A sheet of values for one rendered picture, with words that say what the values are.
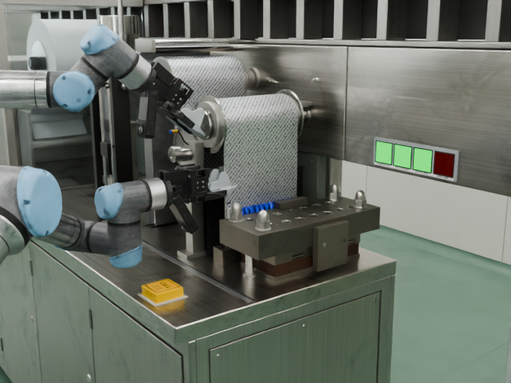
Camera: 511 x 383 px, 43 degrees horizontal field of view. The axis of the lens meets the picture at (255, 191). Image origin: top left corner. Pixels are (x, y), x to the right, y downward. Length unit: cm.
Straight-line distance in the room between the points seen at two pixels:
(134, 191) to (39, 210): 38
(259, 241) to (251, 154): 28
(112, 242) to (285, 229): 40
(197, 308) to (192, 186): 30
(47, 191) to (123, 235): 36
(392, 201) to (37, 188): 390
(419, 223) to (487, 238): 54
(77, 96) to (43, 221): 30
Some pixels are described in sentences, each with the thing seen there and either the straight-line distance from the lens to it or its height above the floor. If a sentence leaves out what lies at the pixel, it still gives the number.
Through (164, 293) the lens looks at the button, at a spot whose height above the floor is 92.
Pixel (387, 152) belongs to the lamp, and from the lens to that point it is 163.
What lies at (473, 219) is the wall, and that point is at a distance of 443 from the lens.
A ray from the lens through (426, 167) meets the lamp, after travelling 155.
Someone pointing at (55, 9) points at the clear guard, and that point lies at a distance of 250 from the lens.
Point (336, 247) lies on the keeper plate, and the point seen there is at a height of 96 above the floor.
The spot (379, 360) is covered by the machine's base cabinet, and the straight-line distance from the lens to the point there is 181.
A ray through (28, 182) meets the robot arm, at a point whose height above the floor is 124.
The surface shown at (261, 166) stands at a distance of 168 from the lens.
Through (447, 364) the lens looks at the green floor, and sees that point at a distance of 317.
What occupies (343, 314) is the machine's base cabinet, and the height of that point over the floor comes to 80.
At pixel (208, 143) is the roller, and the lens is 164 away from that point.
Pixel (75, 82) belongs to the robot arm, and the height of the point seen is 138.
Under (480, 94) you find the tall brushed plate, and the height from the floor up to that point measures 135.
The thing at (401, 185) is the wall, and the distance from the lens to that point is 475.
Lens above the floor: 148
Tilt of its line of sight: 14 degrees down
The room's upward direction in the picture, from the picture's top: straight up
